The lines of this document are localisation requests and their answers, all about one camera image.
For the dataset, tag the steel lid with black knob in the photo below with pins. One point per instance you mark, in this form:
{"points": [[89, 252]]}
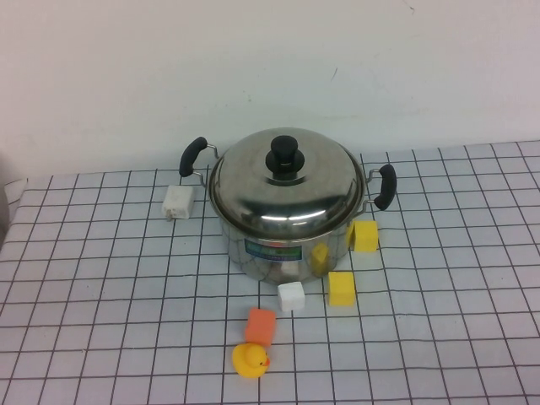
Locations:
{"points": [[253, 202]]}

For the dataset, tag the white power adapter plug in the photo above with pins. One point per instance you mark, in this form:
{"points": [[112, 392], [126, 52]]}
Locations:
{"points": [[178, 203]]}

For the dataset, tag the white foam cube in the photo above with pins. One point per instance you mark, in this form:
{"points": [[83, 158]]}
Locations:
{"points": [[291, 297]]}

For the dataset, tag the yellow foam cube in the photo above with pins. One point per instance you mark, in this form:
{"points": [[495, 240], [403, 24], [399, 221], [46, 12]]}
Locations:
{"points": [[365, 236], [341, 289]]}

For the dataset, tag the orange foam block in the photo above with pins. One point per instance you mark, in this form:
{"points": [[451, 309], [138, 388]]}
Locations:
{"points": [[260, 327]]}

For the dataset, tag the yellow rubber duck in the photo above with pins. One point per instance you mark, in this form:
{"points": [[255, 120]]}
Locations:
{"points": [[250, 360]]}

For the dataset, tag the white black-grid tablecloth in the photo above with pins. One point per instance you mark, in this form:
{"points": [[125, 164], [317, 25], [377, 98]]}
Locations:
{"points": [[443, 295]]}

